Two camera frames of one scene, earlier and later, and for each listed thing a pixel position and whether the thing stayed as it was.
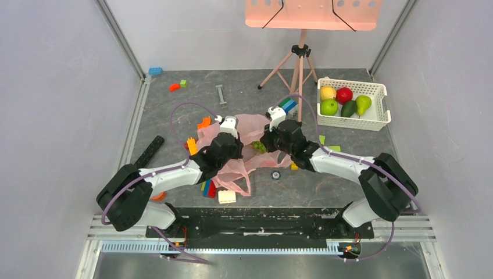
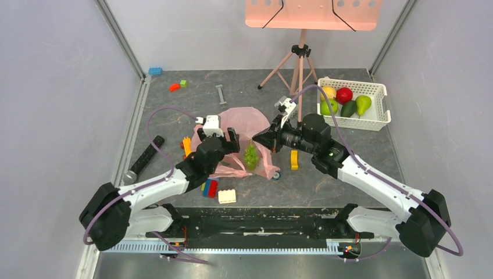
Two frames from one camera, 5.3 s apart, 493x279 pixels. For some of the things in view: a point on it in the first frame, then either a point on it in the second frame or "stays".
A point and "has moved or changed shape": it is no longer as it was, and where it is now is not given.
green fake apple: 328,107 stays
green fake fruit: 259,146 has moved or changed shape
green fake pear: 363,103 stays
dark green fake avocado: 349,108 stays
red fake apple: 343,95 stays
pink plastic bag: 236,176 has moved or changed shape
